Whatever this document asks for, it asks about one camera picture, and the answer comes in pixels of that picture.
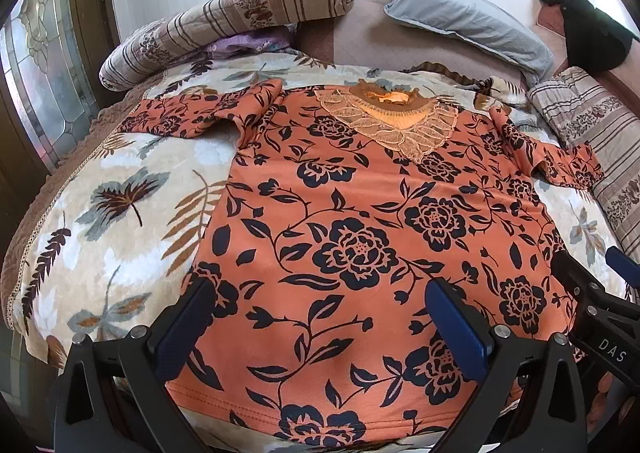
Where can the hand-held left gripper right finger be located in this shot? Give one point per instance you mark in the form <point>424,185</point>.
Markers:
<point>456,328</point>

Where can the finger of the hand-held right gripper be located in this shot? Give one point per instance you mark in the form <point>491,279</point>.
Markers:
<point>572,273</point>
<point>622,264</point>

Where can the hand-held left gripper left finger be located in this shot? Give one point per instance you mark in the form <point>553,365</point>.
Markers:
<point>186,325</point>

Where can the orange floral shirt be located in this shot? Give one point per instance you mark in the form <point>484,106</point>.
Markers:
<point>350,183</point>

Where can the leaf printed plush blanket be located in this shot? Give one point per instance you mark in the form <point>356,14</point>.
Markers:
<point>125,233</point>

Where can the striped folded quilt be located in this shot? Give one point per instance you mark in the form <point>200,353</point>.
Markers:
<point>590,123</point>

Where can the brown lace-edged bedspread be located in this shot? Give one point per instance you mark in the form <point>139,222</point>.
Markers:
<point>40,193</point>

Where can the black cloth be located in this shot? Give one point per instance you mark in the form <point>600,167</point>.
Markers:
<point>590,38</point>

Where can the grey pillow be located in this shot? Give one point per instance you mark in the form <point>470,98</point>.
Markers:
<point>460,18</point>

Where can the purple cloth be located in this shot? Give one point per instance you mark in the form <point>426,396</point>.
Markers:
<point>240,44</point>

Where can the stained glass window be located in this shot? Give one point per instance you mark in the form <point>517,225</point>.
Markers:
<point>45,58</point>

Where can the striped rolled quilt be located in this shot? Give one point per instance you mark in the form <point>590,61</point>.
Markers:
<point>200,23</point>

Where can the brown bed sheet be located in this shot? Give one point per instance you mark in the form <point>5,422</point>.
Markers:
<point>350,38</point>

